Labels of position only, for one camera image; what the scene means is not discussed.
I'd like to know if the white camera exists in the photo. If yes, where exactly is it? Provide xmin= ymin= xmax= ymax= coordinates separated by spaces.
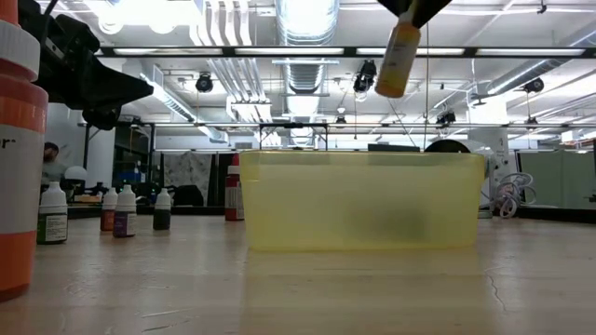
xmin=424 ymin=138 xmax=498 ymax=220

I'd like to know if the white light bar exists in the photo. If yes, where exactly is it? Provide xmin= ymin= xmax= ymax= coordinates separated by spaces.
xmin=477 ymin=47 xmax=587 ymax=57
xmin=114 ymin=47 xmax=224 ymax=57
xmin=356 ymin=47 xmax=467 ymax=57
xmin=235 ymin=47 xmax=345 ymax=57

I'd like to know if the white coiled cable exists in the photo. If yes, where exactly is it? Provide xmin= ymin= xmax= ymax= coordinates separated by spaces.
xmin=493 ymin=171 xmax=536 ymax=219

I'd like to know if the black monitor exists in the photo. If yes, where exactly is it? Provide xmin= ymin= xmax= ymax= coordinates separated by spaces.
xmin=367 ymin=142 xmax=421 ymax=153

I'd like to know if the small purple food coloring bottle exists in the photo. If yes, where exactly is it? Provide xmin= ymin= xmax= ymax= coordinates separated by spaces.
xmin=112 ymin=183 xmax=138 ymax=239

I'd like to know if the large orange food coloring bottle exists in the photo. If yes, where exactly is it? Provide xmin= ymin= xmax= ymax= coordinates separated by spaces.
xmin=0 ymin=0 xmax=50 ymax=302

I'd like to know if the pale green partition screen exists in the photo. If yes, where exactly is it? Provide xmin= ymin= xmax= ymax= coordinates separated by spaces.
xmin=516 ymin=149 xmax=596 ymax=209

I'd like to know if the small green food coloring bottle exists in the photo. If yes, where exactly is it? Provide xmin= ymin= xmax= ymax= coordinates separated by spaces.
xmin=36 ymin=181 xmax=69 ymax=246

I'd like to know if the silver round ventilation duct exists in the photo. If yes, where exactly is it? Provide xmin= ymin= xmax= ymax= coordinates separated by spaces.
xmin=274 ymin=0 xmax=341 ymax=148

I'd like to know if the large maroon food coloring bottle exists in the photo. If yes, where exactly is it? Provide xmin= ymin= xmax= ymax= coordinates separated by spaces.
xmin=224 ymin=153 xmax=246 ymax=222

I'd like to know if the black background chair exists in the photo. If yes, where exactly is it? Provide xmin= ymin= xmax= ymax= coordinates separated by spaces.
xmin=171 ymin=184 xmax=206 ymax=208

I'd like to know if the grey patterned panel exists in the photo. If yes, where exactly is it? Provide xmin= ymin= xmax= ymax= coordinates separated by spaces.
xmin=162 ymin=151 xmax=213 ymax=206

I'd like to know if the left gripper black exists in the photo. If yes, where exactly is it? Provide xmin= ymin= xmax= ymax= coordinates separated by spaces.
xmin=27 ymin=0 xmax=155 ymax=131

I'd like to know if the black background rig frame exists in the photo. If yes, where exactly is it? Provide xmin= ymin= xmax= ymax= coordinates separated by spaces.
xmin=78 ymin=121 xmax=157 ymax=204

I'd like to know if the small orange-brown food coloring bottle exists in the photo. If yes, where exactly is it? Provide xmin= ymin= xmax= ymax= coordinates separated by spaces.
xmin=100 ymin=186 xmax=119 ymax=233

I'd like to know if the small dark green coloring bottle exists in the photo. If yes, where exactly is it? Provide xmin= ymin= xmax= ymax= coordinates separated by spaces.
xmin=152 ymin=187 xmax=172 ymax=231

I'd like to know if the yellow translucent plastic bin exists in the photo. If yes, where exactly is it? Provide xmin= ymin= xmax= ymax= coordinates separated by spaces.
xmin=239 ymin=151 xmax=486 ymax=252

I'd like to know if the person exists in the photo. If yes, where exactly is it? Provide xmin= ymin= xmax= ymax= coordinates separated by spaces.
xmin=40 ymin=141 xmax=66 ymax=185

